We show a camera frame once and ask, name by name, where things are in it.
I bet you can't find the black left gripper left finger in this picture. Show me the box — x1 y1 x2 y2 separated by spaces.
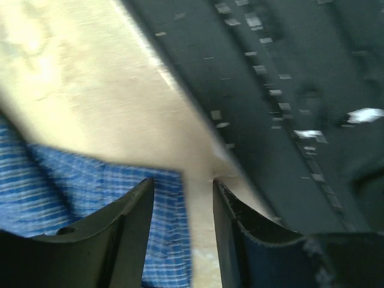
1 178 154 288

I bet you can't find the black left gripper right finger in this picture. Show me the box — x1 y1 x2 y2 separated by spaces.
212 180 383 288

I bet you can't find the blue plaid shirt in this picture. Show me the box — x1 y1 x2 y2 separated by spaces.
1 116 192 287

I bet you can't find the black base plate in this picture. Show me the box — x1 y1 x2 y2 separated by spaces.
124 1 383 233

